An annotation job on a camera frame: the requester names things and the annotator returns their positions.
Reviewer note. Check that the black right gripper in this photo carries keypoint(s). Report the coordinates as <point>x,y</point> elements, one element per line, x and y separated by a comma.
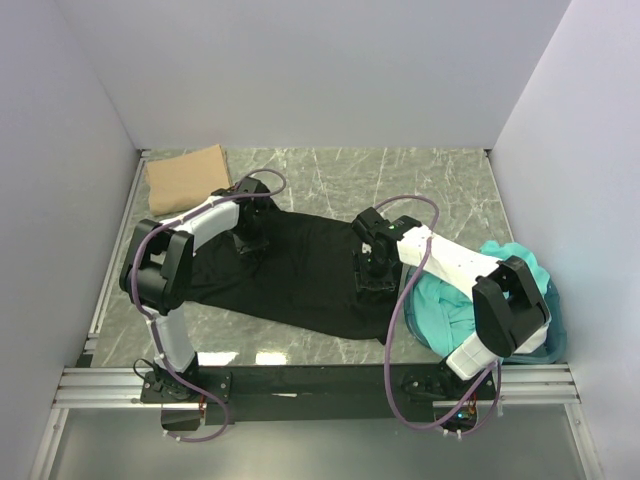
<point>364,280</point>

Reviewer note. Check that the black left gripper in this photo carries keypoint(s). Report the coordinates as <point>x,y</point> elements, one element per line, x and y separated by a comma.
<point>256,245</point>

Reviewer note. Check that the black t-shirt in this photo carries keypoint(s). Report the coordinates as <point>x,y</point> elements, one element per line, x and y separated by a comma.
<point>305,277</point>

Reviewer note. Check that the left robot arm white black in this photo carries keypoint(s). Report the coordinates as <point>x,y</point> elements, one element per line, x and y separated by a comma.
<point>157,271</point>

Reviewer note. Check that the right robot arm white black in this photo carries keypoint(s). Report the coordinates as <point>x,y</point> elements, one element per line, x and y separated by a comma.
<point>510,314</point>

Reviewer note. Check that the teal t-shirt in basket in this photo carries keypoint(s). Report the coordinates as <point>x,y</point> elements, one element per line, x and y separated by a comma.
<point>443,317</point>

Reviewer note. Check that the folded tan t-shirt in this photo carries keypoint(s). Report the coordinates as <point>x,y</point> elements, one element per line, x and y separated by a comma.
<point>183,182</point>

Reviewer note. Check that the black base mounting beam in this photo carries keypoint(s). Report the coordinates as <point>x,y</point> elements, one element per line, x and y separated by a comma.
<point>303,393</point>

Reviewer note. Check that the white t-shirt in basket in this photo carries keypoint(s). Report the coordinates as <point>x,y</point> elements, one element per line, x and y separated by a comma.
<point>533,342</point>

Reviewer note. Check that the blue plastic laundry basket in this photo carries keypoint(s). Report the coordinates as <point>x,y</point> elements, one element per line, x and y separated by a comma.
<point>556,341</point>

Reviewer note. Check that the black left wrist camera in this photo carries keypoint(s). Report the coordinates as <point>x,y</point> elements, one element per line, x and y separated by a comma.
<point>246,186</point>

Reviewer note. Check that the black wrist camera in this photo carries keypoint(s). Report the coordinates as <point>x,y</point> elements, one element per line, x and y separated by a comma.
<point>246,186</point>
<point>370,226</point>

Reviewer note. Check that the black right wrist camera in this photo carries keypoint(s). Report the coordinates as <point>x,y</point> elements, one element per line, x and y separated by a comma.
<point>370,226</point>

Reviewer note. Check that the aluminium rail frame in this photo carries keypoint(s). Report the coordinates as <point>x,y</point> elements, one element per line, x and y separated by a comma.
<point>113,388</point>

